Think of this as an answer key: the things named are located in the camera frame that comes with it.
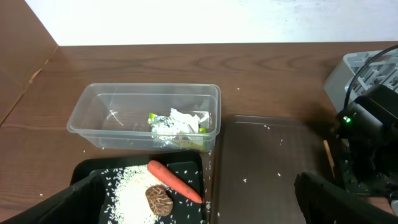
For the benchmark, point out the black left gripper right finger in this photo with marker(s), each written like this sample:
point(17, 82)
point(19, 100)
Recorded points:
point(321, 201)

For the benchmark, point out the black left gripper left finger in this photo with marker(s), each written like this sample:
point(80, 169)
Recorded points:
point(79, 203)

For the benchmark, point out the orange carrot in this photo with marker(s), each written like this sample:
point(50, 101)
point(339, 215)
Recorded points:
point(162, 173)

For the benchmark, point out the yellow green snack wrapper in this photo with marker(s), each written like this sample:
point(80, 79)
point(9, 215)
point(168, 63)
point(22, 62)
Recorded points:
point(186, 141)

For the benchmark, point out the white napkin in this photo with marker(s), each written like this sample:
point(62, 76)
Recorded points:
point(175, 123)

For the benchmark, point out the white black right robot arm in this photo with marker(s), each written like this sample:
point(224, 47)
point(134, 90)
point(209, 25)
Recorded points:
point(368, 164)

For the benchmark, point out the grey plastic dishwasher rack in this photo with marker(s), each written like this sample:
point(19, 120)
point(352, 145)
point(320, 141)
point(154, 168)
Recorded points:
point(383, 71)

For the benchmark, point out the right wooden chopstick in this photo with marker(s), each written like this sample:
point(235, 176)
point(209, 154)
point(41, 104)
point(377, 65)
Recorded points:
point(330, 158)

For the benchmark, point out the white rice pile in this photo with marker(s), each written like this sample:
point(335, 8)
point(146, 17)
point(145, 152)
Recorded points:
point(125, 200)

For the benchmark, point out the brown food scrap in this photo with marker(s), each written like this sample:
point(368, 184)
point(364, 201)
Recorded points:
point(159, 202)

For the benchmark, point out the brown checkered serving tray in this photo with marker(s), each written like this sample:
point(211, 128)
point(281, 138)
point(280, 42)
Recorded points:
point(256, 165)

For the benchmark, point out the clear plastic bin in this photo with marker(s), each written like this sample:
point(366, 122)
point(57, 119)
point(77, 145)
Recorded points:
point(114, 115)

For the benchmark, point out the black flat tray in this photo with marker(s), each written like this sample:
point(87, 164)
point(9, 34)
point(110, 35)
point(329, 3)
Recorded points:
point(186, 165)

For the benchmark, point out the brown cardboard wall panel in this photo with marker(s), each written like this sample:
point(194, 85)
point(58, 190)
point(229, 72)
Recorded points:
point(26, 46)

